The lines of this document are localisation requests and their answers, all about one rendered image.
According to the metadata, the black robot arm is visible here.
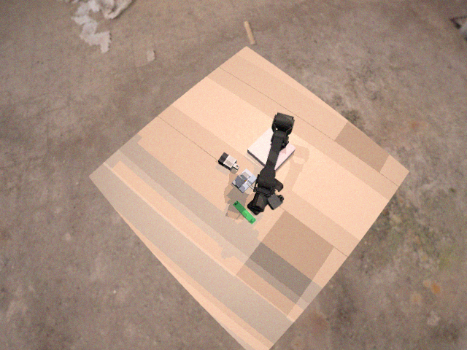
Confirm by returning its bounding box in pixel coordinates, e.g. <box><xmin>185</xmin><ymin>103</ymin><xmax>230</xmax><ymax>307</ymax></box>
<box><xmin>250</xmin><ymin>112</ymin><xmax>295</xmax><ymax>212</ymax></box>

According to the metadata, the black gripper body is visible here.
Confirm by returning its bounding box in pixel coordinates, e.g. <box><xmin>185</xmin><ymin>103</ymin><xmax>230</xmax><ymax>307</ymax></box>
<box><xmin>247</xmin><ymin>179</ymin><xmax>283</xmax><ymax>215</ymax></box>

